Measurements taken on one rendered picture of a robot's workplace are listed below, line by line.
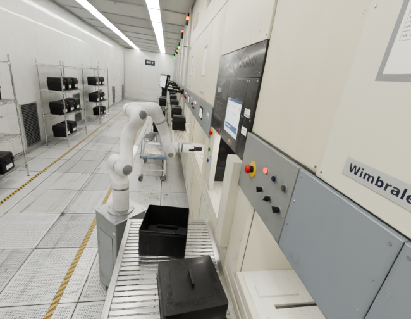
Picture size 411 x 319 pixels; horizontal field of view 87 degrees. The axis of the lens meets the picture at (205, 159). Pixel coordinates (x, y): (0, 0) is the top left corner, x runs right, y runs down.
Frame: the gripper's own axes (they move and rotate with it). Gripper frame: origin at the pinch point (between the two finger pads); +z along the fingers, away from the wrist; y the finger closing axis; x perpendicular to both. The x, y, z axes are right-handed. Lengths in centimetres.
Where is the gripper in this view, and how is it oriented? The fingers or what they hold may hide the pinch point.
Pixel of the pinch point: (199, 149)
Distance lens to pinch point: 189.6
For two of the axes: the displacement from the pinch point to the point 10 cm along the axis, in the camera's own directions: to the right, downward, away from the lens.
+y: 1.6, 3.6, -9.2
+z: 9.8, 0.6, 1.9
